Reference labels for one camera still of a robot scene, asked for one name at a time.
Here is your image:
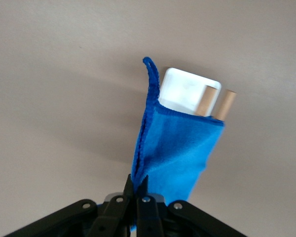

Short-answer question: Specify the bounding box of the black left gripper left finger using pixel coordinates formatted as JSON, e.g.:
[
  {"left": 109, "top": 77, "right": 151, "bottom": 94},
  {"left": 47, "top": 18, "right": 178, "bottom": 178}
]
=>
[{"left": 84, "top": 173, "right": 134, "bottom": 237}]

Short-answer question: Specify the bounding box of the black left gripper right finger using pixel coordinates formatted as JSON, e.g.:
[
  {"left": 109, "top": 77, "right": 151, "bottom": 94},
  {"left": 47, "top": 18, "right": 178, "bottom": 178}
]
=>
[{"left": 136, "top": 175, "right": 164, "bottom": 237}]

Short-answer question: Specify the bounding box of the blue microfibre towel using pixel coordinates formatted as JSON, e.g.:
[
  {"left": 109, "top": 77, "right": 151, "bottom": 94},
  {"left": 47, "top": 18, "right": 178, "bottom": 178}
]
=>
[{"left": 130, "top": 56, "right": 225, "bottom": 233}]

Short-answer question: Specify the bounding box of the wooden rack rod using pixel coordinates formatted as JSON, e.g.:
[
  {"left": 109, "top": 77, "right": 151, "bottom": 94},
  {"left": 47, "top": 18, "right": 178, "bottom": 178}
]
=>
[
  {"left": 213, "top": 89, "right": 238, "bottom": 122},
  {"left": 195, "top": 85, "right": 219, "bottom": 118}
]

